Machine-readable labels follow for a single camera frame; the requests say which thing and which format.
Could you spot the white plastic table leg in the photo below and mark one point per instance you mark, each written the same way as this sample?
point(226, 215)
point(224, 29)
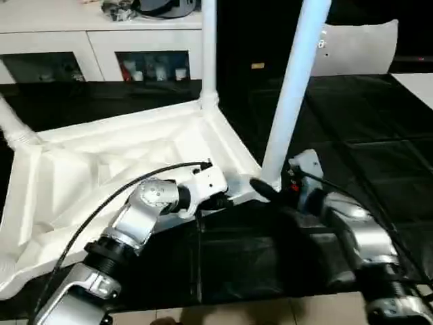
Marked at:
point(11, 122)
point(209, 50)
point(294, 84)

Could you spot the black padded mat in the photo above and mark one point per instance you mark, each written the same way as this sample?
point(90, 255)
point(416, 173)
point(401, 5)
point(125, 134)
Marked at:
point(355, 135)

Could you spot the black cabinet with yellow label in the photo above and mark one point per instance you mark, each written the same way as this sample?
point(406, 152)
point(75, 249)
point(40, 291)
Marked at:
point(250, 50)

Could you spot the grey pillow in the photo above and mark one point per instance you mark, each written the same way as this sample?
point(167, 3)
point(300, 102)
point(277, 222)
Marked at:
point(358, 50)

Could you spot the white flat board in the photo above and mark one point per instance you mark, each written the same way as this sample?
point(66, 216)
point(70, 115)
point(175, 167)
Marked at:
point(417, 89)

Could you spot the small red item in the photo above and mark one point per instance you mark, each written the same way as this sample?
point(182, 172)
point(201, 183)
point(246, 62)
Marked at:
point(126, 69)

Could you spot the white cabinet with glass doors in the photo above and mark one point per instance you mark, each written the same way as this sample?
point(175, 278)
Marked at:
point(101, 37)

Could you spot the dark round object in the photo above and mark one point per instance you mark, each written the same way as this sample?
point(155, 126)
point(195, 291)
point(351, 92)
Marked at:
point(165, 6)

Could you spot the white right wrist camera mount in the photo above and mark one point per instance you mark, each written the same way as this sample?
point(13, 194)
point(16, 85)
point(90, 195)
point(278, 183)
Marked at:
point(309, 166)

